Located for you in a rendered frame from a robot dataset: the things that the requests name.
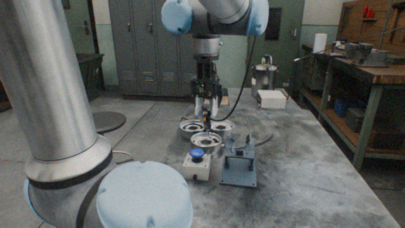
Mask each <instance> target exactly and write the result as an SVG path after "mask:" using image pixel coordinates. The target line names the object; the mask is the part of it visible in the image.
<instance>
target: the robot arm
mask: <svg viewBox="0 0 405 228"><path fill-rule="evenodd" d="M268 15H269V5H268V0H167V1H166V2H165V4H164V5H163V7H162V10H161V20H162V22H163V25H164V27H165V29H167V31H169V32H170V33H173V34H179V35H184V34H192V52H193V53H194V60H197V75H195V76H194V77H193V78H192V79H191V80H190V91H191V98H192V99H193V101H194V103H195V109H196V115H197V116H198V119H199V120H200V121H201V123H202V124H203V116H204V115H203V109H204V107H203V103H204V100H205V98H206V99H209V103H210V105H211V109H210V112H211V116H210V118H212V119H215V118H216V114H217V112H218V109H219V107H220V103H221V101H222V98H223V90H222V84H220V83H219V81H220V78H219V76H218V74H217V69H216V63H212V61H216V60H219V54H218V53H219V52H220V47H219V46H222V42H219V41H220V35H244V36H247V35H261V34H262V33H263V32H264V31H265V29H266V26H267V23H268ZM0 79H1V82H2V83H3V86H4V89H5V91H6V94H7V95H8V98H9V101H10V103H11V105H12V107H13V110H14V112H15V115H16V117H17V120H18V123H19V124H20V127H21V130H22V132H23V135H24V136H25V139H26V142H27V144H28V146H29V148H30V151H31V152H32V155H30V157H29V158H28V160H27V161H26V163H25V166H24V171H25V174H26V176H27V179H25V181H24V185H23V194H24V198H25V202H26V204H27V206H28V207H29V208H30V209H31V211H32V212H33V213H34V215H36V216H37V217H38V218H40V219H41V220H42V221H44V222H45V223H47V224H50V225H53V226H55V227H57V228H192V221H193V207H192V203H191V200H190V190H189V187H188V185H187V182H186V181H185V179H184V178H183V177H182V176H181V175H180V174H179V173H178V172H177V171H176V170H174V169H173V168H171V167H169V166H168V165H165V164H162V163H158V162H155V161H146V162H145V163H140V161H133V162H130V163H126V164H124V165H121V166H118V165H117V164H116V162H115V158H114V154H113V150H112V147H111V143H110V141H109V140H108V139H106V138H105V137H103V136H100V135H99V134H97V132H96V128H95V125H94V121H93V118H92V113H91V110H90V106H89V102H88V99H87V95H86V92H85V87H84V83H83V80H82V76H81V73H80V69H79V66H78V62H77V57H76V54H75V50H74V47H73V43H72V39H71V35H70V31H69V28H68V24H67V21H66V16H65V12H64V9H63V5H62V2H61V0H0Z"/></svg>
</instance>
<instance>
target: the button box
mask: <svg viewBox="0 0 405 228"><path fill-rule="evenodd" d="M210 166H211V155H206V154H204V156H203V157H201V158H199V160H196V158H194V157H192V156H191V155H190V153H187V157H186V159H185V162H184V165H183V167H184V179H189V180H198V181H208V178H209V171H210Z"/></svg>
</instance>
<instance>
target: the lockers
mask: <svg viewBox="0 0 405 228"><path fill-rule="evenodd" d="M166 1H167V0H108V4H109V13H110V18H111V28H112V33H113V43H114V49H115V58H116V67H117V72H118V82H119V87H120V94H122V95H123V99H133V100H150V101H179V102H194V101H193V99H192V98H191V91H190V80H191V79H192V78H193V77H194V76H195V75H197V60H194V53H193V52H192V34H184V35H179V34H173V33H170V32H169V31H167V29H165V27H164V25H163V22H162V20H161V10H162V7H163V5H164V4H165V2H166ZM150 29H152V31H153V32H151V33H150Z"/></svg>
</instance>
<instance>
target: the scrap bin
mask: <svg viewBox="0 0 405 228"><path fill-rule="evenodd" d="M75 54H76V57H77V62H78V66H79V69H80V73H81V76H82V80H83V83H84V87H85V92H86V95H87V99H88V102H91V101H92V100H94V99H96V98H98V97H99V93H98V89H96V84H97V78H98V75H99V70H100V66H101V63H102V62H103V56H104V54H87V53H75Z"/></svg>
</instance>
